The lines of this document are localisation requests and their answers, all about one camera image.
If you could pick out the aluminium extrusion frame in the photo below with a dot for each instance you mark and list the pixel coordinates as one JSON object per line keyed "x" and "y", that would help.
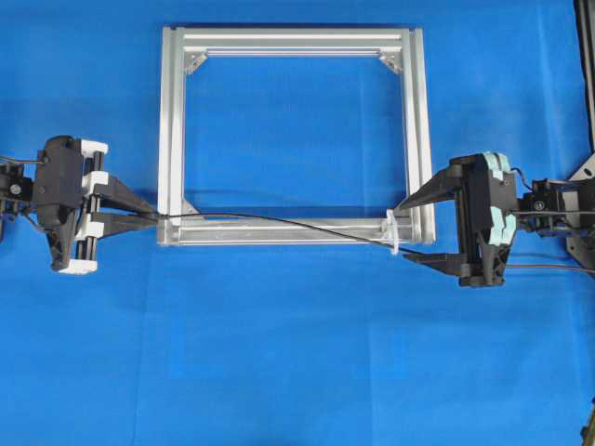
{"x": 288, "y": 136}

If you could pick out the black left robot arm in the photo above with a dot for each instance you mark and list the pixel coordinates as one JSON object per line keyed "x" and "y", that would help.
{"x": 17, "y": 177}

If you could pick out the black stand at right edge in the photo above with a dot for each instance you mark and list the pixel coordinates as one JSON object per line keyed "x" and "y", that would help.
{"x": 584, "y": 19}

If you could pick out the blue table mat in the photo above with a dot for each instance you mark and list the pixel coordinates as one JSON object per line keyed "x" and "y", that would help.
{"x": 292, "y": 345}

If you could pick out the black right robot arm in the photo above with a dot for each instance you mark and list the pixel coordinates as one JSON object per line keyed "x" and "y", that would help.
{"x": 557, "y": 209}

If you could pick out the white zip tie loop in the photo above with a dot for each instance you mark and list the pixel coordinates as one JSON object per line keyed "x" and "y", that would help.
{"x": 397, "y": 229}

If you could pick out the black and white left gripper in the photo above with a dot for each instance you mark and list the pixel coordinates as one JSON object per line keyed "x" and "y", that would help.
{"x": 58, "y": 195}

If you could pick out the black and teal right gripper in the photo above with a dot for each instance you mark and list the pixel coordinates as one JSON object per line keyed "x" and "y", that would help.
{"x": 483, "y": 187}

